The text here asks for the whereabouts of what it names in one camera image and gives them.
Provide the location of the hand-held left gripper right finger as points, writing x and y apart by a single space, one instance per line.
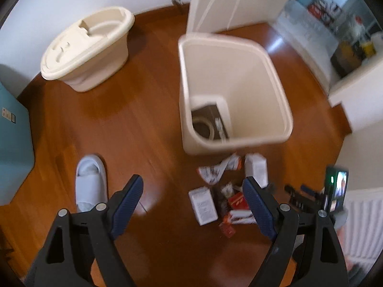
257 206

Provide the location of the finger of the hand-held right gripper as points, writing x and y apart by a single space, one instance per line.
308 190
297 200

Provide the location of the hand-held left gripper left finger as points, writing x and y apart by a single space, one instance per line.
128 203

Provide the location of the small white box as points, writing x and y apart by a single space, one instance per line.
256 167
203 205

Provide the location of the cream plastic trash bin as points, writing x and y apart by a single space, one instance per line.
236 74

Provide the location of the red white packet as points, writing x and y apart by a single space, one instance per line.
241 216

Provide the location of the crumpled clear wrapper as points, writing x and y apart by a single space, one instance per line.
226 189

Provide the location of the dark plastic wrapper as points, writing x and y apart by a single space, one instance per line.
222 206

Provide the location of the small red wrapper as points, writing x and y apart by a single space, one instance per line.
226 230

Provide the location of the white radiator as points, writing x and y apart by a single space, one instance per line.
363 224

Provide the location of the white slipper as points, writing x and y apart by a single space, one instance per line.
89 185

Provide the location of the crumpled white red wrapper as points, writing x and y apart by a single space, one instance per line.
220 169

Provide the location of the dark cardboard box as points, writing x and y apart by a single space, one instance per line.
211 122

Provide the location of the teal cabinet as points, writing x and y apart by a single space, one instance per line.
15 149

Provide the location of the cream lidded bucket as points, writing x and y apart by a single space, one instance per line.
86 47

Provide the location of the white door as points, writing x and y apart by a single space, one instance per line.
233 0

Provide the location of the metal door stopper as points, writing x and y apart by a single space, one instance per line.
176 0

